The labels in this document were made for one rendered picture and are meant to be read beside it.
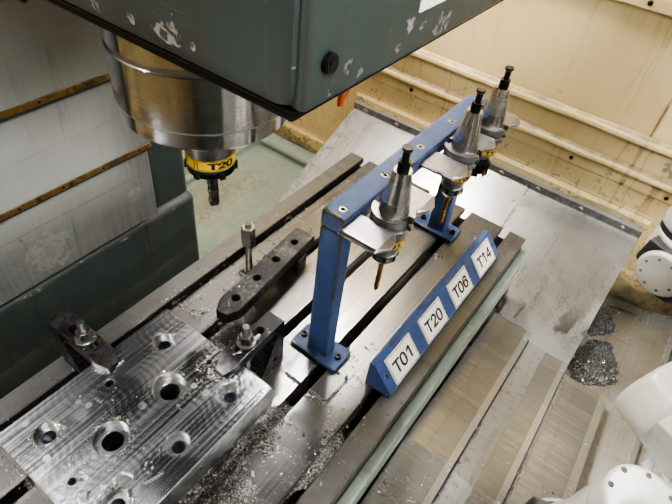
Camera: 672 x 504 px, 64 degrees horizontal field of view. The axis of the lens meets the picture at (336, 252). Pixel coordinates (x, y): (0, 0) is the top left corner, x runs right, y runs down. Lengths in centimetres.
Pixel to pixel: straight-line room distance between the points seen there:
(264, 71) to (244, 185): 155
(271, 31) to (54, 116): 75
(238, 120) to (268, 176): 141
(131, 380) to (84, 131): 44
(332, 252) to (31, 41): 53
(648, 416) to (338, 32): 30
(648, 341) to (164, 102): 137
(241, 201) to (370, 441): 106
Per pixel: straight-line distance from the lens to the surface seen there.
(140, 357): 87
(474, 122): 89
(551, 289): 144
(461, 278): 109
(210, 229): 166
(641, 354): 155
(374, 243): 71
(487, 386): 119
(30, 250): 110
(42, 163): 101
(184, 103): 45
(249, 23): 28
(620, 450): 134
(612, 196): 153
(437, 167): 87
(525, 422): 120
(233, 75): 30
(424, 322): 99
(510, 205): 153
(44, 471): 82
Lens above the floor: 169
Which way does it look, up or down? 44 degrees down
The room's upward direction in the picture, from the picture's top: 8 degrees clockwise
